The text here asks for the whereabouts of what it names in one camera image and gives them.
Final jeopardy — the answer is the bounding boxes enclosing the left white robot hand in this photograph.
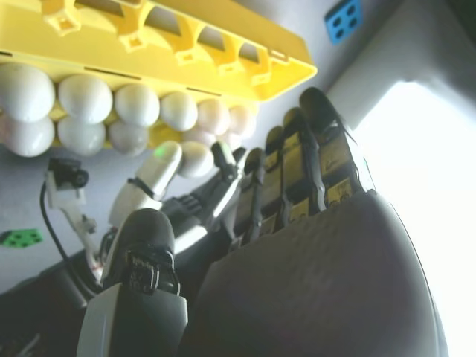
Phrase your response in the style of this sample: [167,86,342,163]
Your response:
[76,87,453,357]

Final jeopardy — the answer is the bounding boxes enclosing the yellow egg carton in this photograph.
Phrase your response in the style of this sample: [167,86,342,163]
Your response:
[0,0,318,149]

